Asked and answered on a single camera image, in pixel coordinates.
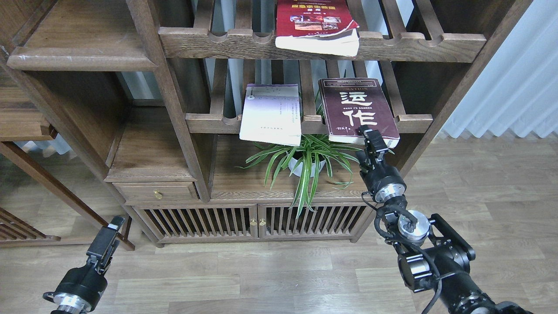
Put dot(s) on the maroon book white characters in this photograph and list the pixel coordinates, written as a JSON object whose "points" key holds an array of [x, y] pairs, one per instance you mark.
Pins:
{"points": [[349, 103]]}

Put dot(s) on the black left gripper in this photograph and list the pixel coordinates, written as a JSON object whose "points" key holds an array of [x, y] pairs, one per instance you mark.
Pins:
{"points": [[81, 288]]}

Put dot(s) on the red paperback book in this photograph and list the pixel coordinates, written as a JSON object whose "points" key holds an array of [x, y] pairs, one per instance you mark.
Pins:
{"points": [[316, 26]]}

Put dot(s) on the white pleated curtain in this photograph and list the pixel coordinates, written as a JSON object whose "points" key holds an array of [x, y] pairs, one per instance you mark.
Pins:
{"points": [[518, 90]]}

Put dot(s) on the dark wooden bookshelf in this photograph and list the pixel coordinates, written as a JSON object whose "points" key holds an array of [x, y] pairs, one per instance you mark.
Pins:
{"points": [[149, 94]]}

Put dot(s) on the green spider plant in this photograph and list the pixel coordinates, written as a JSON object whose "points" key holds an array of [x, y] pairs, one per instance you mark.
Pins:
{"points": [[278, 157]]}

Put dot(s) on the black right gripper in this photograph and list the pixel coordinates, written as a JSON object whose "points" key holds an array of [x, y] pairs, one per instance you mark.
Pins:
{"points": [[382, 180]]}

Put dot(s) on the white plant pot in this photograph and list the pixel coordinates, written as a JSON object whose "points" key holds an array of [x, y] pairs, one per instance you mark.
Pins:
{"points": [[297, 164]]}

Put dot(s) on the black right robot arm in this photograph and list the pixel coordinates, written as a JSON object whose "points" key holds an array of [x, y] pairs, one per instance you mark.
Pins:
{"points": [[431, 254]]}

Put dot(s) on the brass drawer knob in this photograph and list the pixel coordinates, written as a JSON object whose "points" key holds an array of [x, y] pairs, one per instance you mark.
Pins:
{"points": [[157, 194]]}

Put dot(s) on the white purple book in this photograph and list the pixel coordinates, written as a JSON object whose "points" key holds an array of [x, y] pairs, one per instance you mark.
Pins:
{"points": [[271, 114]]}

